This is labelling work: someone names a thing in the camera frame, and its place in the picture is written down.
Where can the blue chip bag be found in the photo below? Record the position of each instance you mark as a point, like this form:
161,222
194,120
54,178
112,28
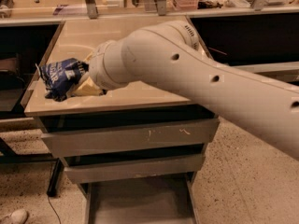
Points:
60,77

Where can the black table leg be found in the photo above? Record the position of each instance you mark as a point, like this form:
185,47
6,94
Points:
55,175

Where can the grey side shelf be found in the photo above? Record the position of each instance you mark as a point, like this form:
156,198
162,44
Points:
286,72

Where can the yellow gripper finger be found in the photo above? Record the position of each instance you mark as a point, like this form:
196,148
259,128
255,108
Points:
86,87

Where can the grey drawer cabinet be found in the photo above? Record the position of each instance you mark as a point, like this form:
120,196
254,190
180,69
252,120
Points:
133,153

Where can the grey top drawer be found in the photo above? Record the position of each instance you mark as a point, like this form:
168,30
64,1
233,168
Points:
127,138

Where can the grey middle drawer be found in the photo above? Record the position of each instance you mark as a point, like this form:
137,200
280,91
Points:
134,169

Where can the grey metal bracket left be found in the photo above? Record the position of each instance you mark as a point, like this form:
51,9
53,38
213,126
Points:
91,9

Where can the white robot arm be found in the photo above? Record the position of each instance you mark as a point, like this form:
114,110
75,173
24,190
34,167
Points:
166,56

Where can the white shoe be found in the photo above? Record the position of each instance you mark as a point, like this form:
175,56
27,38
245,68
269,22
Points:
17,217

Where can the grey open bottom drawer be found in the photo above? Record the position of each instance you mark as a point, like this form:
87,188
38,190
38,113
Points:
164,199

